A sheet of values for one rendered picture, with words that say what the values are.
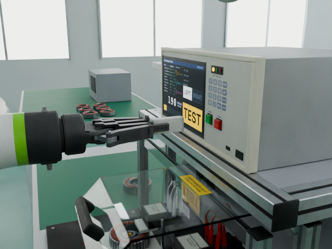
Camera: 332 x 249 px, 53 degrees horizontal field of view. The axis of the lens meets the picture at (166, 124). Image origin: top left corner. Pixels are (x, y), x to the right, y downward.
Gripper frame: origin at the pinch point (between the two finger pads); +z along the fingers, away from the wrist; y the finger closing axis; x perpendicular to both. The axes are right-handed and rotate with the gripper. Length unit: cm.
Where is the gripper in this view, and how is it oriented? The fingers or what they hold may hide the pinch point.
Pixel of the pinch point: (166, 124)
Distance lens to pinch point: 67.5
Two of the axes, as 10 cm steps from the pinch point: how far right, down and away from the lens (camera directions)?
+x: 0.1, -9.6, -2.6
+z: 9.3, -0.9, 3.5
